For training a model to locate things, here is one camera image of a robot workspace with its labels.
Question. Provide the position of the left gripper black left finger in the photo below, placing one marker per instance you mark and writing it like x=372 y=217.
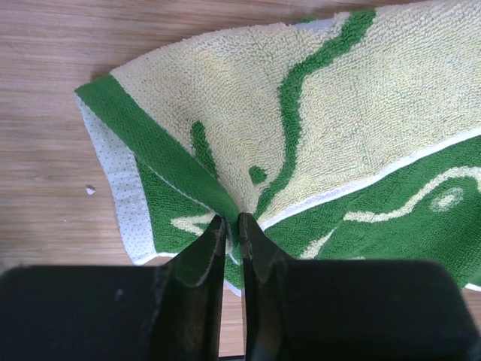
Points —
x=78 y=312

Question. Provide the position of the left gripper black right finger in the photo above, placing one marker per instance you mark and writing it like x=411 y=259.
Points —
x=399 y=309

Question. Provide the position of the green frog pattern towel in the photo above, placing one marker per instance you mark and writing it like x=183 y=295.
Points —
x=356 y=137

